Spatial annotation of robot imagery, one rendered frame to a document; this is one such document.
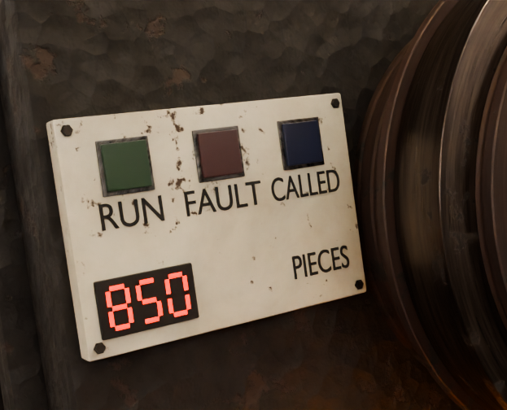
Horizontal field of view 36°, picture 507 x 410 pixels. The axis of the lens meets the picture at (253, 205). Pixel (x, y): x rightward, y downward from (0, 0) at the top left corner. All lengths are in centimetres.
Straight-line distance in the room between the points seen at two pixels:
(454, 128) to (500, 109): 4
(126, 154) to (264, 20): 19
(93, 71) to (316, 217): 22
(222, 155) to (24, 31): 18
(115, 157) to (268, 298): 18
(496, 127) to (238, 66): 22
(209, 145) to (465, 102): 20
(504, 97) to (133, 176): 28
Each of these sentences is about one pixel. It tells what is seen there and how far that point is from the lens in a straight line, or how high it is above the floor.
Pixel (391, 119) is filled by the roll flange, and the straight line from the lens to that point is 65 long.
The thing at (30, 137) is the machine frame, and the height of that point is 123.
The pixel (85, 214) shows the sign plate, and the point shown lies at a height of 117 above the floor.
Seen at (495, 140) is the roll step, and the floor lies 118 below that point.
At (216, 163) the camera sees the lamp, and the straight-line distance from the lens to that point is 63.
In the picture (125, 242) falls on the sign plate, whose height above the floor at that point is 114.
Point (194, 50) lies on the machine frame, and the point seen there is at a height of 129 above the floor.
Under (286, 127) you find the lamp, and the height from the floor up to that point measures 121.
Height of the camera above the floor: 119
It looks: 3 degrees down
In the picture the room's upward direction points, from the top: 8 degrees counter-clockwise
